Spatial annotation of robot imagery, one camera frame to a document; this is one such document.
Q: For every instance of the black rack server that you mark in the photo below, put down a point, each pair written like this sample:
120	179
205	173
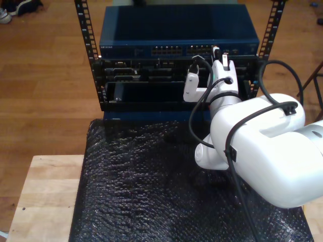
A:
151	71

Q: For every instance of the brown wooden chair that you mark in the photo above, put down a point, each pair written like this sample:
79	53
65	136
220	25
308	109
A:
306	84

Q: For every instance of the black open rack chassis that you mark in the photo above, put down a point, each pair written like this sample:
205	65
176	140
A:
141	90

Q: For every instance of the small blue object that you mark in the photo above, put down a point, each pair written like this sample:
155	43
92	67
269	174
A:
314	4

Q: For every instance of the black perforated metal rack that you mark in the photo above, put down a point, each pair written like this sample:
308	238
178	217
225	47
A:
87	30

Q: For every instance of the black bubble wrap mat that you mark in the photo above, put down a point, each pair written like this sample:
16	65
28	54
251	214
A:
126	189

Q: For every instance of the dark sneaker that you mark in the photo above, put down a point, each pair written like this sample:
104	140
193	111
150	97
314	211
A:
27	6

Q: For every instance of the white sneaker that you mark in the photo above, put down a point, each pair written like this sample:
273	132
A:
4	16

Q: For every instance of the blue network switch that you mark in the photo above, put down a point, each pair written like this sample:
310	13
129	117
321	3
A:
151	25

